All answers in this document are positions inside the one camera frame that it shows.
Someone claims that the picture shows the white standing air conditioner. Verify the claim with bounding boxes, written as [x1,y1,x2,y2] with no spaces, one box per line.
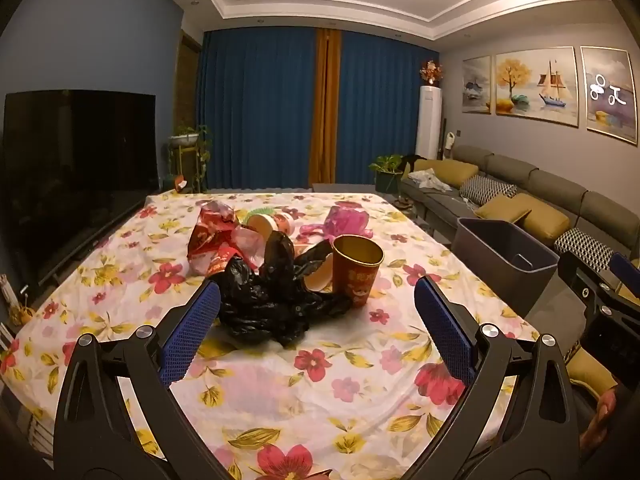
[415,86,445,161]

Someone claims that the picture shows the small landscape painting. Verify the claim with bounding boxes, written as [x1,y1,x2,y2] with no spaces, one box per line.
[461,56,493,115]

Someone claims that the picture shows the orange curtain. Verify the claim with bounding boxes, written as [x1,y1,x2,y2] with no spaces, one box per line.
[311,27,344,186]

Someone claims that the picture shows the potted plant in green pot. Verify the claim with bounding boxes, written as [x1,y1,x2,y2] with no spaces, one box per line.
[370,155,406,194]

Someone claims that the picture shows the sailboat and tree painting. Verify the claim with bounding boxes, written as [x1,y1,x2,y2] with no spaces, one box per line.
[494,46,581,127]

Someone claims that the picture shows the red paper cup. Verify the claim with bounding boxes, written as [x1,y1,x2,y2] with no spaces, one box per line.
[332,234,385,308]

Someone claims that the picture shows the trailing plant in white bowl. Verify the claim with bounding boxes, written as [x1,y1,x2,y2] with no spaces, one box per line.
[167,124,213,193]

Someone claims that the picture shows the grey plastic bin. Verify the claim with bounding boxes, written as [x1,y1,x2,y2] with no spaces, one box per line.
[456,217,561,307]

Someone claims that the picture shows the yellow cushion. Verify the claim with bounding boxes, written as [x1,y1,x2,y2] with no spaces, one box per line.
[565,345,621,396]
[414,159,480,187]
[472,192,533,223]
[520,200,572,241]

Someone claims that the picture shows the floral tablecloth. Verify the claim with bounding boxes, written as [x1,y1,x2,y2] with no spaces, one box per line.
[0,191,591,480]

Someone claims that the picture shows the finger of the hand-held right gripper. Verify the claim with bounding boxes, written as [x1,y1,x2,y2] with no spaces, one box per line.
[557,251,612,307]
[609,251,640,288]

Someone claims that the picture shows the red snack wrapper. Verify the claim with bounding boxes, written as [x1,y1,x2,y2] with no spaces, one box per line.
[187,200,262,277]

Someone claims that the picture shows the black television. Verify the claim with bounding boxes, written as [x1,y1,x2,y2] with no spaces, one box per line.
[0,90,157,288]

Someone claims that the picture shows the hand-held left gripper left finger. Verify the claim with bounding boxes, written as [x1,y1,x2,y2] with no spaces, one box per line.
[54,280,236,480]

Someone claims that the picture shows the white clothes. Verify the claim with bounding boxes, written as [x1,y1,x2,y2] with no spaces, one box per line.
[407,170,453,194]

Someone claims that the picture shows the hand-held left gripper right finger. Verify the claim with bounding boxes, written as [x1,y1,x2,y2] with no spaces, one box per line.
[400,276,586,480]

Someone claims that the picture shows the purple landscape painting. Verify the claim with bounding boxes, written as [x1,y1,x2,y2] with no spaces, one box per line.
[580,46,640,147]

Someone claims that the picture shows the person's right hand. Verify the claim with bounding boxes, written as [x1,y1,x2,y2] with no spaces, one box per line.
[582,386,623,448]

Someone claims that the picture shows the black plastic bag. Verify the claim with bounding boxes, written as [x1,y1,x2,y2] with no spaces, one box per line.
[216,232,353,348]

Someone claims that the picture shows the red flower decoration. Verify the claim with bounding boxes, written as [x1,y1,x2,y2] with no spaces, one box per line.
[419,60,445,87]

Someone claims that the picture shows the blue curtain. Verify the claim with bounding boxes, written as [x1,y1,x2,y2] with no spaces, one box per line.
[335,30,434,186]
[196,29,321,193]

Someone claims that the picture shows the gold plant stand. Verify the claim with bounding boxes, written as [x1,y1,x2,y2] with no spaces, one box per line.
[170,144,201,193]

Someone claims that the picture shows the grey sofa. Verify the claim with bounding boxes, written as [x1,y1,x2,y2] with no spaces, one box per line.
[400,144,640,321]

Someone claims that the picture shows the white handheld vacuum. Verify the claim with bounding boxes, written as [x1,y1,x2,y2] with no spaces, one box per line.
[439,117,459,161]

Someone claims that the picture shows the black white patterned cushion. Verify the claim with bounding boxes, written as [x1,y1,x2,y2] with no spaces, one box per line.
[459,175,518,206]
[554,227,615,271]

